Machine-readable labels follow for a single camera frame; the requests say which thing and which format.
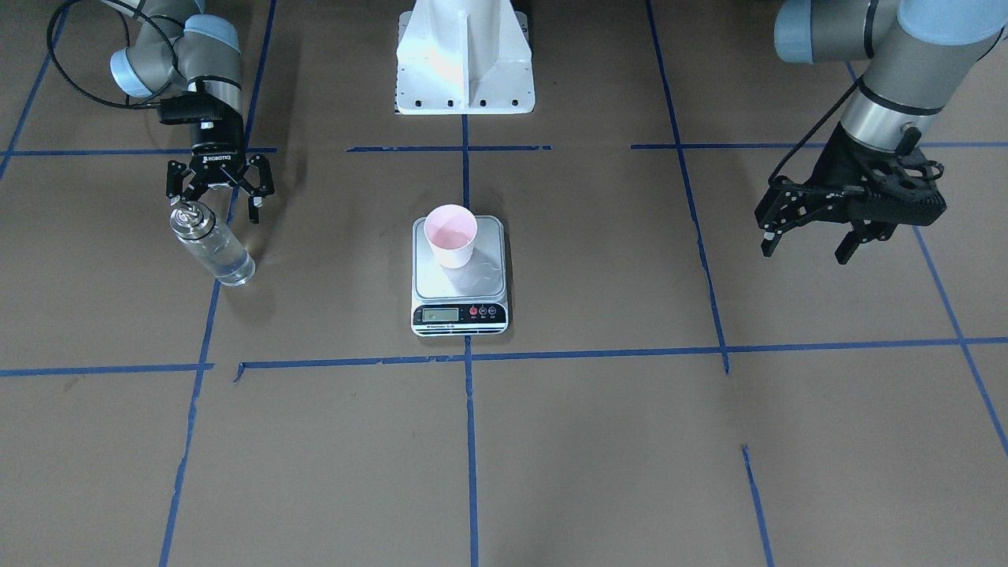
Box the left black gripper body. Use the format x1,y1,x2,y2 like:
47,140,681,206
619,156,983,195
754,126,896,237

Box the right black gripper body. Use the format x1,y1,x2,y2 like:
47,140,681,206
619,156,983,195
186,118,248,195

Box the glass sauce bottle steel cap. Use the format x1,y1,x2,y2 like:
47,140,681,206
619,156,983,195
169,201,256,287

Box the pink plastic cup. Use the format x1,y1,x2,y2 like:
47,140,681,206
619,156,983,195
424,204,478,269

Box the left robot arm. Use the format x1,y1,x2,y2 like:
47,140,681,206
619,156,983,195
754,1,1007,265

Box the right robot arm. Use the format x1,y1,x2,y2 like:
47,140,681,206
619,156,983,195
57,1,275,224

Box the white digital kitchen scale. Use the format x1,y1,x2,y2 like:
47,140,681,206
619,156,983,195
410,215,511,336

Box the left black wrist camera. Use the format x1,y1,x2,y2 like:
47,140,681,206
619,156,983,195
856,123,947,226

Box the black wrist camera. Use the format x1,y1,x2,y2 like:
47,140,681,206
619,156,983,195
157,92,217,125
856,123,947,226

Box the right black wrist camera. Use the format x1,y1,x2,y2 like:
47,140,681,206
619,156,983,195
157,92,217,125

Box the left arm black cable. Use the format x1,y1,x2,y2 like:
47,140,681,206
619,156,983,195
769,79,862,187

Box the white pedestal column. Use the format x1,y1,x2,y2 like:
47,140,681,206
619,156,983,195
394,1,536,116

